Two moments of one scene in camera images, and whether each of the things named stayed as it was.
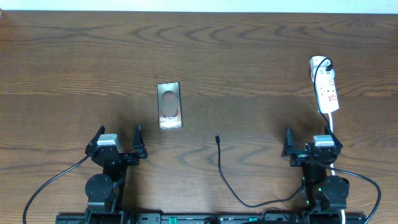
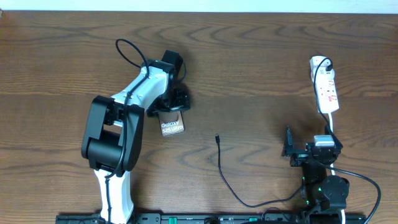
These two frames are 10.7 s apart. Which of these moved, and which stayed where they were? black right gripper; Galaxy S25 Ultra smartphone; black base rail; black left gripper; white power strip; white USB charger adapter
Moved: black left gripper; Galaxy S25 Ultra smartphone
Stayed: black right gripper; white power strip; black base rail; white USB charger adapter
